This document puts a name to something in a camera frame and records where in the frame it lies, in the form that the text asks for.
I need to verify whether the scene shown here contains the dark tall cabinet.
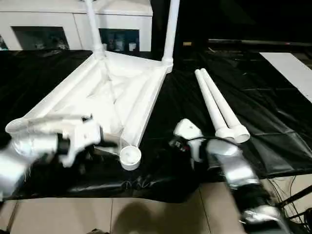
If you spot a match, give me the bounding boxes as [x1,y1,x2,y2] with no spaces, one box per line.
[151,0,210,53]

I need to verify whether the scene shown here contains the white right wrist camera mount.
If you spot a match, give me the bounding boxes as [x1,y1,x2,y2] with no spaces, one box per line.
[173,118,208,163]

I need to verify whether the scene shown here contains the black metal rail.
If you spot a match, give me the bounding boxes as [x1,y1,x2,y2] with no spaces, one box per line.
[208,38,312,49]

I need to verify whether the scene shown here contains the white plastic table leg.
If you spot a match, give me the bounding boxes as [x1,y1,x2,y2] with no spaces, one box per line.
[83,0,108,60]
[200,68,251,144]
[194,69,236,141]
[160,0,181,73]

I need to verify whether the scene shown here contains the white sideboard cabinet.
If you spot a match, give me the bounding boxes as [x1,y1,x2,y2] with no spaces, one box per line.
[0,0,154,52]

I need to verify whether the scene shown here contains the white printed jar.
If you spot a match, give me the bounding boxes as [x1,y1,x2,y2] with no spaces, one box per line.
[114,34,126,51]

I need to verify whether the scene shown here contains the white plastic table top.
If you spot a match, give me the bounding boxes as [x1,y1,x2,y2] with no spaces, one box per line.
[4,50,175,172]

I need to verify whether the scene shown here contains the thin black loose wires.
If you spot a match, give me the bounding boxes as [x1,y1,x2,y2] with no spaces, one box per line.
[267,175,312,226]

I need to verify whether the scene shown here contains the black metal stand bar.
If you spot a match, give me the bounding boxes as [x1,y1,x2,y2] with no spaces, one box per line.
[277,186,312,209]

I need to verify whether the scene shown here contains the white flat board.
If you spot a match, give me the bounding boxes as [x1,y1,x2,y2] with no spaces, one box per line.
[258,51,312,98]

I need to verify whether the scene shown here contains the black mat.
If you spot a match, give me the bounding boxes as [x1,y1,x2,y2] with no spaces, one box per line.
[0,48,312,204]

